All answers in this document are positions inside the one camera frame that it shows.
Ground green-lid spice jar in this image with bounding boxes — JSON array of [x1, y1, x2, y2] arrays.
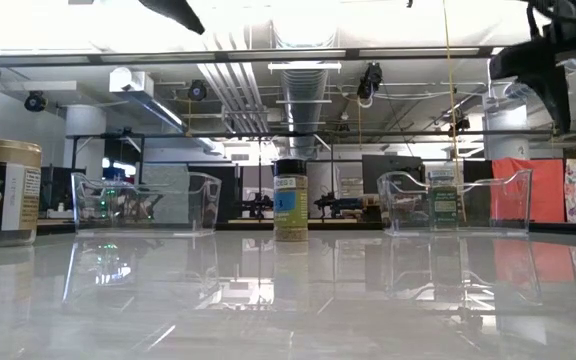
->
[[427, 168, 460, 232]]

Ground black-lid spice jar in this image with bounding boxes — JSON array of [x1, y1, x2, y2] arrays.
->
[[273, 158, 310, 243]]

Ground tan-lid spice jar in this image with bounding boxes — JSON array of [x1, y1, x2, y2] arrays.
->
[[0, 138, 44, 248]]

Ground white ceiling unit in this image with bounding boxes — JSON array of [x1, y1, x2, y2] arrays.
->
[[108, 67, 156, 96]]

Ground black ceiling spotlight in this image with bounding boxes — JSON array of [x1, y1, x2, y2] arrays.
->
[[355, 61, 385, 101], [186, 78, 209, 103], [447, 113, 472, 139], [22, 89, 49, 114]]

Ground red cloth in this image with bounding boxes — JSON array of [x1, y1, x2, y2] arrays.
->
[[490, 158, 567, 225]]

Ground floral cloth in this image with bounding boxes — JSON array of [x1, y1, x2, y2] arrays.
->
[[563, 158, 576, 225]]

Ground clear plastic bin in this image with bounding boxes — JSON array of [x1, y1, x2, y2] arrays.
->
[[376, 168, 533, 237], [70, 171, 223, 237]]

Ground white ceiling light fixture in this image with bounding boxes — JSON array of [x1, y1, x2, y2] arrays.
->
[[267, 61, 343, 71]]

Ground gray overhead frame beam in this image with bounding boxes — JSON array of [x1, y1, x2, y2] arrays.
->
[[0, 47, 507, 67]]

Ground yellow hanging cord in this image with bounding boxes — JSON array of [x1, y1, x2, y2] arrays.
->
[[441, 0, 464, 224]]

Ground black background rail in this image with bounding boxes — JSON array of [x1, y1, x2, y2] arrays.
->
[[65, 129, 576, 141]]

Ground silver ceiling duct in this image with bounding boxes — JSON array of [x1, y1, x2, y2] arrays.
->
[[280, 68, 330, 160]]

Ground black metal table frame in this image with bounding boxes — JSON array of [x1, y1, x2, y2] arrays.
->
[[35, 219, 576, 236]]

